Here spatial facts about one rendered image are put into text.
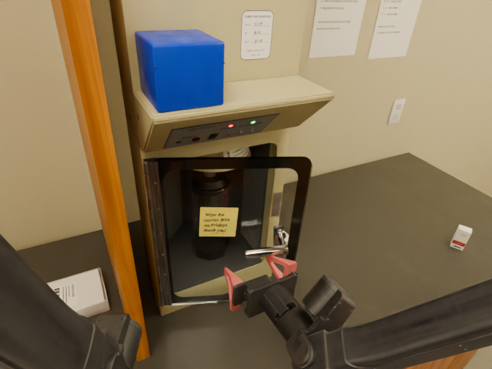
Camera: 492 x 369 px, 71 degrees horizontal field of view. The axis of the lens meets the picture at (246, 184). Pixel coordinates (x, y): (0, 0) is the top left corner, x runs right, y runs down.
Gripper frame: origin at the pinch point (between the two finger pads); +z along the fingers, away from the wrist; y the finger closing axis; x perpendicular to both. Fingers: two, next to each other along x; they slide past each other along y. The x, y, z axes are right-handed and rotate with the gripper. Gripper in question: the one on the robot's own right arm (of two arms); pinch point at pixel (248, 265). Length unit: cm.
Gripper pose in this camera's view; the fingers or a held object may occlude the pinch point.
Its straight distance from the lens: 71.7
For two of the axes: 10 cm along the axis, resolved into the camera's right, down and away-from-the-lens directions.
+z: -4.9, -4.5, 7.5
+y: -8.7, 1.8, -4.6
